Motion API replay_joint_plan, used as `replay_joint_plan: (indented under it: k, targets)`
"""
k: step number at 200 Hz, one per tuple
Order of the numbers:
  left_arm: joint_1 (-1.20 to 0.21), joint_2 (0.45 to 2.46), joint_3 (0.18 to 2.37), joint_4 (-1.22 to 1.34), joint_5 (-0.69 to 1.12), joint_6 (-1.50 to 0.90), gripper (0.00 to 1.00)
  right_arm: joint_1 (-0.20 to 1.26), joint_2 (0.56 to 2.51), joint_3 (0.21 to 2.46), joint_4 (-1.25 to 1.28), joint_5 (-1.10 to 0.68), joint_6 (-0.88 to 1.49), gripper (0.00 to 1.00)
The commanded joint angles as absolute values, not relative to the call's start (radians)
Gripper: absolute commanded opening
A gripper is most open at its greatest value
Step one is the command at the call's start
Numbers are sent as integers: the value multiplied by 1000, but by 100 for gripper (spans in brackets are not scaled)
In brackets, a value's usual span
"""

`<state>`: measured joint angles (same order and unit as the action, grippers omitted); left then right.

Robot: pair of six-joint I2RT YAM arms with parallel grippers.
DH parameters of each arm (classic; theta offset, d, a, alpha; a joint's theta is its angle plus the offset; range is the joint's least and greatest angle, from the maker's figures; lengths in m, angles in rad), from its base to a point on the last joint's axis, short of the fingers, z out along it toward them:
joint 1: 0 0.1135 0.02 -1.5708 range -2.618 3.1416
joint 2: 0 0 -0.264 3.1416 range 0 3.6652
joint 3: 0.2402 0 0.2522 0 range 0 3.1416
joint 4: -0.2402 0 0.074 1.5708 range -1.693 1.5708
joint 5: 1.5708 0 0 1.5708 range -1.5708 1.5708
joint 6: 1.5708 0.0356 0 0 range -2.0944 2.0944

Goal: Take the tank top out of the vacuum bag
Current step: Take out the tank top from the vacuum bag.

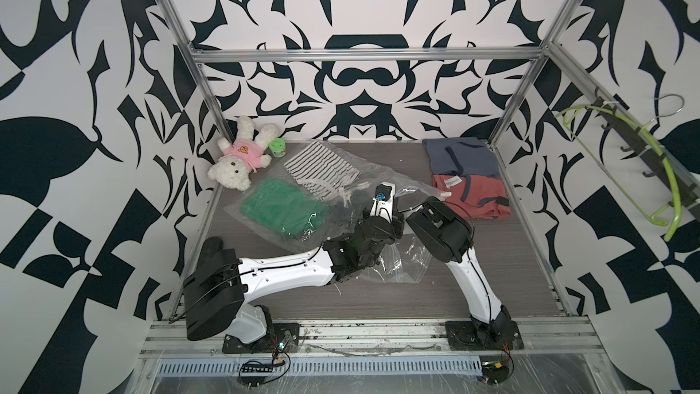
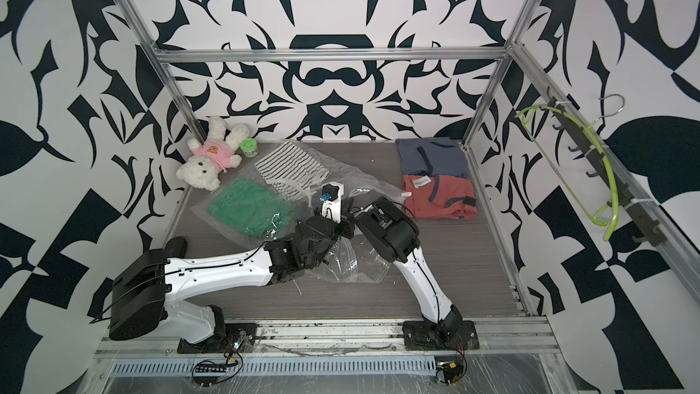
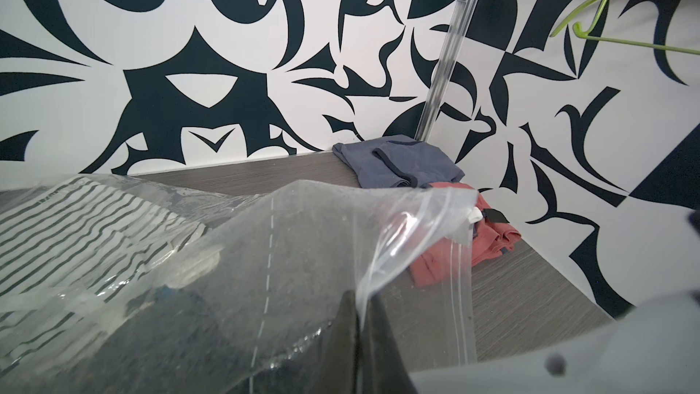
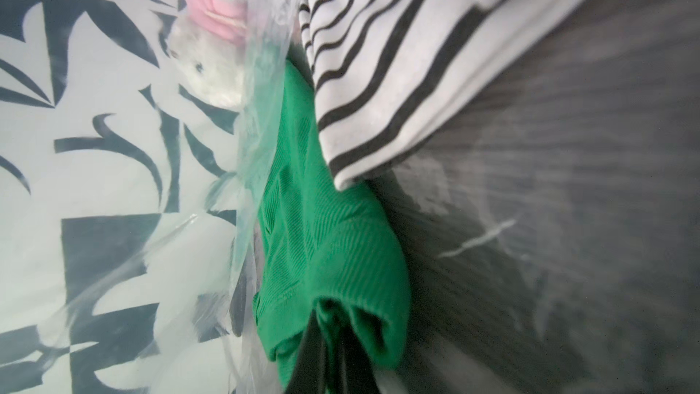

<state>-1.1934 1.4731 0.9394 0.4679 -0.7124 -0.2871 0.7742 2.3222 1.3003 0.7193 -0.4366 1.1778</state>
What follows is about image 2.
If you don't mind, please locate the red tank top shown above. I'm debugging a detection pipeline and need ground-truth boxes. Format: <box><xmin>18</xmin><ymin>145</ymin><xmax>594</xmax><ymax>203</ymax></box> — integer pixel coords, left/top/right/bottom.
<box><xmin>403</xmin><ymin>175</ymin><xmax>478</xmax><ymax>220</ymax></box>

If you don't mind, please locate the striped white black garment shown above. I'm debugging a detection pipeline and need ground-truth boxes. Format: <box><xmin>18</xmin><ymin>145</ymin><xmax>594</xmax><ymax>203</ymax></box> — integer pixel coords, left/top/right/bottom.
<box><xmin>254</xmin><ymin>142</ymin><xmax>330</xmax><ymax>202</ymax></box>

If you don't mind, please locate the white slotted cable duct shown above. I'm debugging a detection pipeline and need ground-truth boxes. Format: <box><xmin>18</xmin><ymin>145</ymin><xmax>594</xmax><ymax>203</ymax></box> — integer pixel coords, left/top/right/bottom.
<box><xmin>111</xmin><ymin>355</ymin><xmax>437</xmax><ymax>378</ymax></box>

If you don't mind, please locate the white teddy bear pink shirt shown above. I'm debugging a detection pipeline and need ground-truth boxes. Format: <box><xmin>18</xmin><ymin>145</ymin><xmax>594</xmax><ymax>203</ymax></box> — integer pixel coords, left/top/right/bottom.
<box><xmin>175</xmin><ymin>116</ymin><xmax>252</xmax><ymax>192</ymax></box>

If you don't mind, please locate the green garment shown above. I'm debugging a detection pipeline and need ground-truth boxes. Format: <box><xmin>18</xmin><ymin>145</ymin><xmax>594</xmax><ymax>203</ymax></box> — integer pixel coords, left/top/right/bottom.
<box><xmin>206</xmin><ymin>178</ymin><xmax>295</xmax><ymax>238</ymax></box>

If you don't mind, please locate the aluminium cage frame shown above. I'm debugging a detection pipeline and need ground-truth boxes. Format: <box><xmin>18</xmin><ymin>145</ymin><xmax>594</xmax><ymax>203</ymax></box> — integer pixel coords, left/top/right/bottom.
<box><xmin>89</xmin><ymin>0</ymin><xmax>700</xmax><ymax>318</ymax></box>

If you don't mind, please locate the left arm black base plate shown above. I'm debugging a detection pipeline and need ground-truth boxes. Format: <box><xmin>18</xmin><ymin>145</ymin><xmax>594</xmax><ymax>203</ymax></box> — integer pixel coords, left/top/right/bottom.
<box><xmin>177</xmin><ymin>323</ymin><xmax>259</xmax><ymax>354</ymax></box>

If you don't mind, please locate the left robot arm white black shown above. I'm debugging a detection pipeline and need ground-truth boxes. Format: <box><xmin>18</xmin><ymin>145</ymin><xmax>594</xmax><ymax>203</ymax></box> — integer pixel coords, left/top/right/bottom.
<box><xmin>98</xmin><ymin>215</ymin><xmax>355</xmax><ymax>344</ymax></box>

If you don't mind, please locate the metal wire hanger hook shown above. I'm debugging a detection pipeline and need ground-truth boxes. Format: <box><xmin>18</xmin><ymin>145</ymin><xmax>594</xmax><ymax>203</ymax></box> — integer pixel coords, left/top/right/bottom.
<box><xmin>588</xmin><ymin>93</ymin><xmax>626</xmax><ymax>130</ymax></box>

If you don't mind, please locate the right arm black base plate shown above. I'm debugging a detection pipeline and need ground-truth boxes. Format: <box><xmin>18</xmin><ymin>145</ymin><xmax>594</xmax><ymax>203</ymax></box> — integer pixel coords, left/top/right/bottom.
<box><xmin>402</xmin><ymin>320</ymin><xmax>481</xmax><ymax>351</ymax></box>

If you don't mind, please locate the black wall hook rack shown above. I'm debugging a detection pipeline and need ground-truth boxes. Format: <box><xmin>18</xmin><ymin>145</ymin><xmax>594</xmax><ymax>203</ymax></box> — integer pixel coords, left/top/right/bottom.
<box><xmin>547</xmin><ymin>93</ymin><xmax>668</xmax><ymax>246</ymax></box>

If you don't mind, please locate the black oblong case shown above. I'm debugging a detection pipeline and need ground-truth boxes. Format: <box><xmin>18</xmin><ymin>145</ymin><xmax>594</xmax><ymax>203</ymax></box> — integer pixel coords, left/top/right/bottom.
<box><xmin>163</xmin><ymin>236</ymin><xmax>188</xmax><ymax>258</ymax></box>

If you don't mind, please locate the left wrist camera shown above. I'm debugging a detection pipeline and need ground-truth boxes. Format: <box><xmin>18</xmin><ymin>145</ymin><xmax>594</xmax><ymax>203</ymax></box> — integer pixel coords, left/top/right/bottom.
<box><xmin>320</xmin><ymin>182</ymin><xmax>344</xmax><ymax>224</ymax></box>

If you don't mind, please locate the blue tank top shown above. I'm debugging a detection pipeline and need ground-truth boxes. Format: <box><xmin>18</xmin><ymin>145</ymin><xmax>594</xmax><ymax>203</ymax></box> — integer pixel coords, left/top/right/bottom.
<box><xmin>396</xmin><ymin>137</ymin><xmax>468</xmax><ymax>179</ymax></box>

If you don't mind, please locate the clear plastic vacuum bag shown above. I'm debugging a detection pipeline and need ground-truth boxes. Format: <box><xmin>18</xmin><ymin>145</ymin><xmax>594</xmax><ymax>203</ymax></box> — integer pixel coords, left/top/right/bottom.
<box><xmin>191</xmin><ymin>142</ymin><xmax>401</xmax><ymax>249</ymax></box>

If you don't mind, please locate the green clothes hanger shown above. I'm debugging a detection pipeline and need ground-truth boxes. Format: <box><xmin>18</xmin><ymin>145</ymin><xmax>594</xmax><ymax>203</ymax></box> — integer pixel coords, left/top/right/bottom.
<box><xmin>515</xmin><ymin>103</ymin><xmax>622</xmax><ymax>242</ymax></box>

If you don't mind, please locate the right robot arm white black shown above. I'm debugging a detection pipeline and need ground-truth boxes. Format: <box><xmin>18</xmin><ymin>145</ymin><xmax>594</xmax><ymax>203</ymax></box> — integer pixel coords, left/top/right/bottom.
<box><xmin>352</xmin><ymin>196</ymin><xmax>463</xmax><ymax>344</ymax></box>

